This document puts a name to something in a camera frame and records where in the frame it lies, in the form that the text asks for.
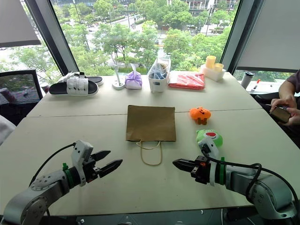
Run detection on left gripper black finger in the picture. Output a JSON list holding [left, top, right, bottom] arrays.
[[90, 150, 112, 162], [98, 159, 123, 178]]

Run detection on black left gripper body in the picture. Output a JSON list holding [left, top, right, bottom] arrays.
[[82, 156, 102, 184]]

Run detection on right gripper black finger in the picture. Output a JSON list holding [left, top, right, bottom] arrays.
[[172, 158, 197, 166], [174, 165, 195, 174]]

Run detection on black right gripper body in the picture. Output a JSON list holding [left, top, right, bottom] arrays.
[[190, 155, 211, 185]]

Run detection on brown cased phone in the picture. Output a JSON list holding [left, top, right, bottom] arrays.
[[269, 106, 292, 124]]

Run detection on red plastic packet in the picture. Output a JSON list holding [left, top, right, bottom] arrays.
[[168, 71, 206, 90]]

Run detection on clear plastic bag with contents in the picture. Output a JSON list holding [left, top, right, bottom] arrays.
[[147, 54, 172, 80]]

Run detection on person's right hand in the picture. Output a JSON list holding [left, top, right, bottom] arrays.
[[269, 97, 298, 113]]

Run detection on person's left hand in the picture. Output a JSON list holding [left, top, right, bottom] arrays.
[[285, 107, 300, 128]]

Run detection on green plush toy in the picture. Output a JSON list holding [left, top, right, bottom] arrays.
[[195, 128, 224, 149]]

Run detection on orange plush toy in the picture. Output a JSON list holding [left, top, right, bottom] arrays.
[[189, 106, 212, 126]]

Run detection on white stand with round base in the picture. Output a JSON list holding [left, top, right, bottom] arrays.
[[111, 64, 126, 91]]

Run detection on white plastic bin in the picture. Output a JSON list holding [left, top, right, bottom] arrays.
[[147, 72, 171, 93]]

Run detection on white rectangular tray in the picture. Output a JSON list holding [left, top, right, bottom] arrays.
[[199, 64, 226, 82]]

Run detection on white cloth bundle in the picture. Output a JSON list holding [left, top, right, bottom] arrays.
[[0, 114, 17, 146]]

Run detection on silver tumbler black lid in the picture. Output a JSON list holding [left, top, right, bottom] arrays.
[[240, 71, 255, 90]]

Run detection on tall yellow plastic cup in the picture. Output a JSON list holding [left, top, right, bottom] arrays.
[[205, 55, 217, 69]]

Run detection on black mesh office chair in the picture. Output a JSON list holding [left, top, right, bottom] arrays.
[[0, 69, 44, 126]]

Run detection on person's dark shirt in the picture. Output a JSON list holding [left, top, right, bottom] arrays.
[[286, 68, 300, 95]]

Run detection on grey roller blind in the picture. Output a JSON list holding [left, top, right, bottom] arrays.
[[235, 0, 300, 74], [0, 0, 42, 48]]

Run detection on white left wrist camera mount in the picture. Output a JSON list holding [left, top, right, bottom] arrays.
[[71, 140, 94, 187]]

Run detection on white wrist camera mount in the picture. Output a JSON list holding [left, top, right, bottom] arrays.
[[71, 140, 94, 187], [198, 136, 221, 187]]

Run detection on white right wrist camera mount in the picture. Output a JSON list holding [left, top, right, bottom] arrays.
[[198, 136, 221, 187]]

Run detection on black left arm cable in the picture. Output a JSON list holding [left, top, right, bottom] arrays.
[[29, 142, 77, 188]]

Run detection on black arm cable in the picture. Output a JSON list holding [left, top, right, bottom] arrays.
[[29, 142, 77, 188], [207, 156, 297, 203]]

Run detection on brown paper bag with handles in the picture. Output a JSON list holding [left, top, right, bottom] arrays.
[[125, 105, 177, 166]]

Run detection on black slide sandal white strap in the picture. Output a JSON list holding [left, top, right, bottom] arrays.
[[48, 75, 99, 98], [58, 71, 104, 87]]

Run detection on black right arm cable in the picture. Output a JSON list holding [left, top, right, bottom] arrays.
[[207, 156, 297, 203]]

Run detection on purple drawstring pouch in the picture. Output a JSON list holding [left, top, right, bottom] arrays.
[[124, 63, 143, 90]]

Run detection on grey window frame post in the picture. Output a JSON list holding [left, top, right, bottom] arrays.
[[220, 0, 259, 74], [24, 0, 79, 76]]

